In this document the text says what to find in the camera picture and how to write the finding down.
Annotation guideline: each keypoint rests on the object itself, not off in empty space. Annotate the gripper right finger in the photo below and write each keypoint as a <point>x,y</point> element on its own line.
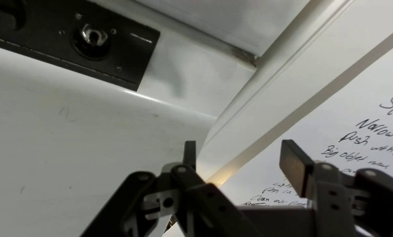
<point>328,187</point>

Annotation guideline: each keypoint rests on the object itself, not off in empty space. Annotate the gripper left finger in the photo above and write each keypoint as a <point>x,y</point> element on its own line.
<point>196,194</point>

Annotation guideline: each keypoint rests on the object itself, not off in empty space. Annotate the black switch panel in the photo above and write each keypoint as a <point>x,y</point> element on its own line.
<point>68,39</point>

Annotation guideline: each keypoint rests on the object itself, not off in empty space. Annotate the whiteboard with handwriting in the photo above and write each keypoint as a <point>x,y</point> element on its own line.
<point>341,144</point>

